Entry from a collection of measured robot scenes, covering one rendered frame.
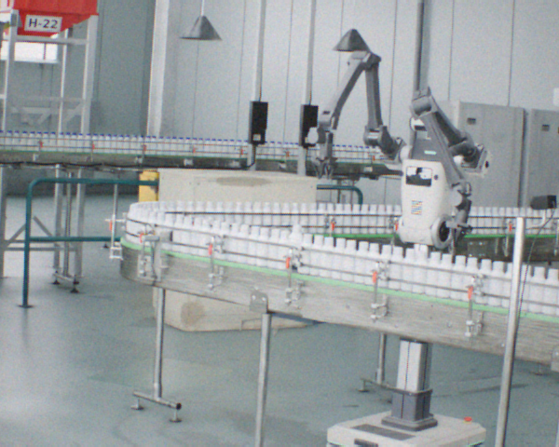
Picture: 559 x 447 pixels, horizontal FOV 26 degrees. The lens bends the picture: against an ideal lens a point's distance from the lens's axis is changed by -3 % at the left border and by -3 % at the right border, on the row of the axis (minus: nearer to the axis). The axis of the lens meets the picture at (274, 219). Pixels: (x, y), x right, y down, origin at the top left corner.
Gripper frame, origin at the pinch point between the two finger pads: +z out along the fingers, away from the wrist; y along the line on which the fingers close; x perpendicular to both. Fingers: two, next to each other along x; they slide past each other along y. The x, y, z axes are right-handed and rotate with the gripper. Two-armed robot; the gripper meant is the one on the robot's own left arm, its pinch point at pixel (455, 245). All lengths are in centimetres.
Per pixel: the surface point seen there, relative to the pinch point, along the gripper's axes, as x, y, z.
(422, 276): -20.9, -2.0, 17.6
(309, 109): 513, -385, -190
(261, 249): -7, -85, 17
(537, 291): -31, 49, 17
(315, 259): -11, -56, 17
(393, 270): -19.6, -15.5, 17.3
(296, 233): -11, -68, 8
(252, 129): 471, -413, -153
